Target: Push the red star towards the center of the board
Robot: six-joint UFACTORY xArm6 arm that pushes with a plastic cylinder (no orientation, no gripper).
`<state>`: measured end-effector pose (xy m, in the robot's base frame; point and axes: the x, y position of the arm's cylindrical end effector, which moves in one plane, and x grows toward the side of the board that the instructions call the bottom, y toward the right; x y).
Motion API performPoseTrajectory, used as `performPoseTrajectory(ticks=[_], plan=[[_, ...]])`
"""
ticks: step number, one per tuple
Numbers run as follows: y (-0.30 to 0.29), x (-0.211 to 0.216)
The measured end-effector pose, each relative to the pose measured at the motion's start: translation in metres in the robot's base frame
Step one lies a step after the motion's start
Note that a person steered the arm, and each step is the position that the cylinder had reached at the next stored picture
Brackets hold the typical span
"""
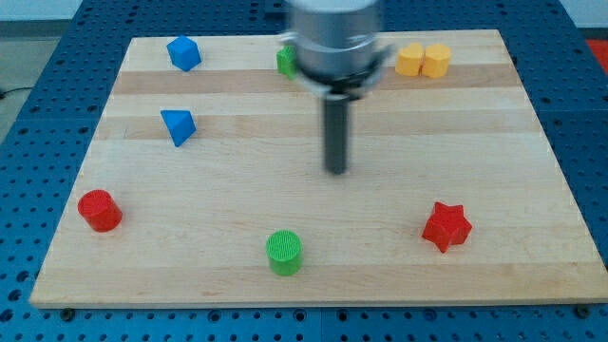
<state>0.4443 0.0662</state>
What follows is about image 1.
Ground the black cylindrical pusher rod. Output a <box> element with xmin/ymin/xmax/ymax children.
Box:
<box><xmin>323</xmin><ymin>93</ymin><xmax>349</xmax><ymax>175</ymax></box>

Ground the green block behind arm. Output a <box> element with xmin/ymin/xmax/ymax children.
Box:
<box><xmin>276</xmin><ymin>45</ymin><xmax>298</xmax><ymax>80</ymax></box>

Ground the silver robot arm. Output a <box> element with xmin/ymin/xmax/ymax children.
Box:
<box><xmin>283</xmin><ymin>0</ymin><xmax>391</xmax><ymax>175</ymax></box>

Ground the wooden board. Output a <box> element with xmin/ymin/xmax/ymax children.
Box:
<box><xmin>30</xmin><ymin>29</ymin><xmax>607</xmax><ymax>309</ymax></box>

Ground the red star block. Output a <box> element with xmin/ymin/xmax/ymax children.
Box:
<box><xmin>422</xmin><ymin>201</ymin><xmax>473</xmax><ymax>253</ymax></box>

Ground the yellow heart block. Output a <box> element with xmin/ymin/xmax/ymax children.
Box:
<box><xmin>395</xmin><ymin>43</ymin><xmax>425</xmax><ymax>77</ymax></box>

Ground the yellow hexagon block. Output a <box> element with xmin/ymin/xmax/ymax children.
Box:
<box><xmin>421</xmin><ymin>44</ymin><xmax>452</xmax><ymax>78</ymax></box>

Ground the green cylinder block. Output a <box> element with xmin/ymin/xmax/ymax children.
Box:
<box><xmin>266</xmin><ymin>230</ymin><xmax>303</xmax><ymax>276</ymax></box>

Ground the blue triangular block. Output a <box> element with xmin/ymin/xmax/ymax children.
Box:
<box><xmin>161</xmin><ymin>109</ymin><xmax>197</xmax><ymax>147</ymax></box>

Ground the blue cube block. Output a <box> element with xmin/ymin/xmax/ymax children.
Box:
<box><xmin>166</xmin><ymin>35</ymin><xmax>202</xmax><ymax>71</ymax></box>

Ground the red cylinder block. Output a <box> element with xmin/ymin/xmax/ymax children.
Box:
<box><xmin>77</xmin><ymin>189</ymin><xmax>123</xmax><ymax>233</ymax></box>

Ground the black cable on floor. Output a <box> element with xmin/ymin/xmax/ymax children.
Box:
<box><xmin>0</xmin><ymin>85</ymin><xmax>33</xmax><ymax>100</ymax></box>

